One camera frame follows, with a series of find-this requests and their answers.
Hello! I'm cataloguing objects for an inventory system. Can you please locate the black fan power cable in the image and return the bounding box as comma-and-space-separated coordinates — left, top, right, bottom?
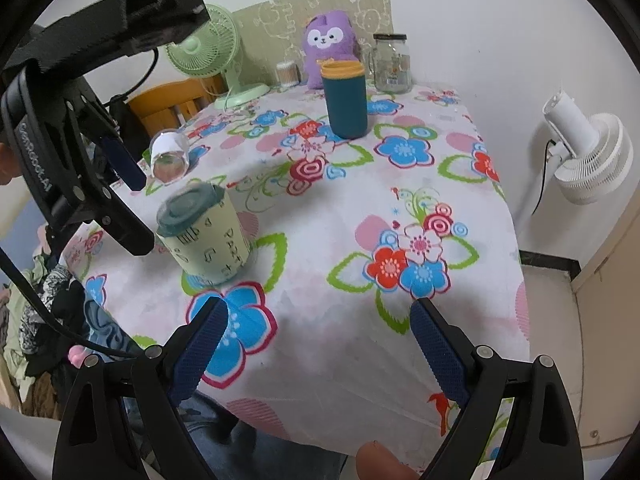
530, 137, 558, 217

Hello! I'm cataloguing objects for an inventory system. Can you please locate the cotton swab container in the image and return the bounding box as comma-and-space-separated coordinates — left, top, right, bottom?
276, 60, 301, 87

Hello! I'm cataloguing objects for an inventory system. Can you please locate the glass jar mug black lid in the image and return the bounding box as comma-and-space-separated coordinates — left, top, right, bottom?
369, 33, 414, 94

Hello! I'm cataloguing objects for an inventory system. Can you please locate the beige cartoon print board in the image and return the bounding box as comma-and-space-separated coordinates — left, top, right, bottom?
234, 0, 396, 87

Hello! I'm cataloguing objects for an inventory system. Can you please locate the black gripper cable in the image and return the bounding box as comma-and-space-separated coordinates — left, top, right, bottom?
0, 249, 138, 361

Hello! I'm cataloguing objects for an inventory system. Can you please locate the purple plush toy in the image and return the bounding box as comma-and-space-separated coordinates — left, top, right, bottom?
302, 15, 362, 90

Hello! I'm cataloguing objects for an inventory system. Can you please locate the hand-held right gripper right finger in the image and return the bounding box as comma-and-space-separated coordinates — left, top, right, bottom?
409, 297, 584, 480

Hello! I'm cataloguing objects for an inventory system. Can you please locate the person's blue jeans leg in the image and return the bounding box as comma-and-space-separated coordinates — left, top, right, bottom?
125, 390, 352, 480

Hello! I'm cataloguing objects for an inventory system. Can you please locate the wooden chair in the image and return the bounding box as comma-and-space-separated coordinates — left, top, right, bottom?
127, 76, 227, 139

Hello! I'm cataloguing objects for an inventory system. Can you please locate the floral tablecloth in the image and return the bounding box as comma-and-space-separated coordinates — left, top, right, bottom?
60, 81, 532, 480

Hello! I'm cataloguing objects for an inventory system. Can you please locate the pile of clothes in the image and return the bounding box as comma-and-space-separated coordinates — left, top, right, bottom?
0, 252, 143, 416

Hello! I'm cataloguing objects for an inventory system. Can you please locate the person's right hand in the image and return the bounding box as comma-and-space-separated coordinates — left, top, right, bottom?
356, 441, 420, 480

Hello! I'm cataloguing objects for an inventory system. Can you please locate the pale green cup teal lid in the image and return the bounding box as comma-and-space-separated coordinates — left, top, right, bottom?
156, 182, 252, 286

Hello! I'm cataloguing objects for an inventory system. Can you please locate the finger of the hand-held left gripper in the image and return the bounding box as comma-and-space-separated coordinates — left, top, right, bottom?
47, 110, 155, 257
66, 79, 147, 193

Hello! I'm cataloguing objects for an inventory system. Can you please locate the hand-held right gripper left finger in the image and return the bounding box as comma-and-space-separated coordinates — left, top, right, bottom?
52, 297, 231, 480

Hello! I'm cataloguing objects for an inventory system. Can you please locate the beige cabinet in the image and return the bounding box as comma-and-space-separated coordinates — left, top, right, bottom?
519, 195, 640, 462

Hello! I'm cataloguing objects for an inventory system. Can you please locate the white floor fan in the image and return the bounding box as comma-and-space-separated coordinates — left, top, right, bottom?
542, 90, 635, 206

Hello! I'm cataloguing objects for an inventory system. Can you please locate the person's left hand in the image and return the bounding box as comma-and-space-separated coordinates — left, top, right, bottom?
0, 142, 17, 187

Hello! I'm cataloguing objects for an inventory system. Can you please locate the green desk fan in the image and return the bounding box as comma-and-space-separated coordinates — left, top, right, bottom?
165, 3, 271, 111

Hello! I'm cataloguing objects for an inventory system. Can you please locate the teal tumbler with orange band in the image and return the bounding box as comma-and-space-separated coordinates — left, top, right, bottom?
320, 59, 369, 140

